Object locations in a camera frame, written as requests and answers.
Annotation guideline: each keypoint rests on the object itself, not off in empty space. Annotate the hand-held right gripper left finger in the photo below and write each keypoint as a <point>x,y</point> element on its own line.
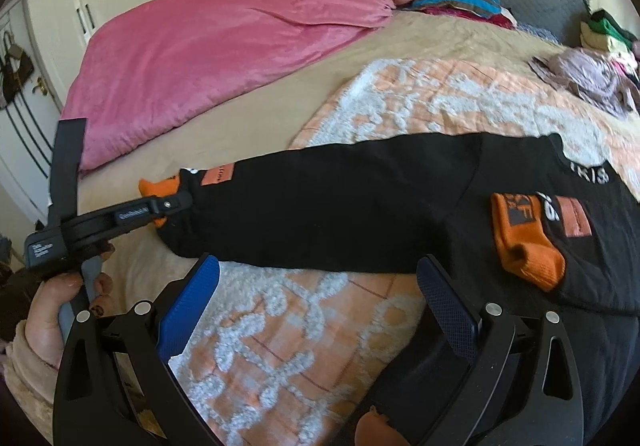
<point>189,308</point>

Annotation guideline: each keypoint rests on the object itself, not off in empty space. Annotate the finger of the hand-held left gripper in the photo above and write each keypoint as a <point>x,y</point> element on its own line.
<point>167,206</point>

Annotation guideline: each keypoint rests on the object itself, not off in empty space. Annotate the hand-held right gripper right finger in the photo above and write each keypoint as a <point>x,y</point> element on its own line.
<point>447,311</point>

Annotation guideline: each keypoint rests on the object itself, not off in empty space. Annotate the black sweater with orange cuffs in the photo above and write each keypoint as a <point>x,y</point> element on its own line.
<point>360,206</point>

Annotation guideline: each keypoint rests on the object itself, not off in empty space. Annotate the person's left forearm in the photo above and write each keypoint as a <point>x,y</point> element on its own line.
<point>25,376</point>

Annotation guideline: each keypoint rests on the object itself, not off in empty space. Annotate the pile of folded clothes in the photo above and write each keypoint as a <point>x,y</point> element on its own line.
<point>607,34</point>

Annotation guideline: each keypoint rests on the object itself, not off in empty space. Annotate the person's left hand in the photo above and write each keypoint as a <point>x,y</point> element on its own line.
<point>47,321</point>

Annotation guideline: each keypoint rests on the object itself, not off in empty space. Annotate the person's right hand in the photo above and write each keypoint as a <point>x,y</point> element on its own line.
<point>372,428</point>

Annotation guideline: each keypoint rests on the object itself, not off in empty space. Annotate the orange and white printed blanket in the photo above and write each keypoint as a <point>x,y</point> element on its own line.
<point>280,341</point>

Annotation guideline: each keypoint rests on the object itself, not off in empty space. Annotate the white door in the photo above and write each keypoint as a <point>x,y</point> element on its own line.
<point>25,141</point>

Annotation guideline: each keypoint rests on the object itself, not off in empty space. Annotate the pink blanket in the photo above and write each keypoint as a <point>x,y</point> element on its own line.
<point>200,61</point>

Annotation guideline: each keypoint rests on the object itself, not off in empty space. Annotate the bed with beige sheet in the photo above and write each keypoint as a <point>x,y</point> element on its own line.
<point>280,86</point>

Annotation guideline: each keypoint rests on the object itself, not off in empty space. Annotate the dark handbag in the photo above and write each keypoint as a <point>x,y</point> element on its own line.
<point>15,71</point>

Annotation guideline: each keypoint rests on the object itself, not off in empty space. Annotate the lilac garment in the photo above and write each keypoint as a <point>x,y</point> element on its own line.
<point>590,76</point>

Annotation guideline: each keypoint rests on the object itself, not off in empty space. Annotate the blue patterned pillow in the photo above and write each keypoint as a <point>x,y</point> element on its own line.
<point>537,32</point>

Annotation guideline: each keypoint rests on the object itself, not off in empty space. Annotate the magenta cloth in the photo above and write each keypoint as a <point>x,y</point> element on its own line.
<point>480,19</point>

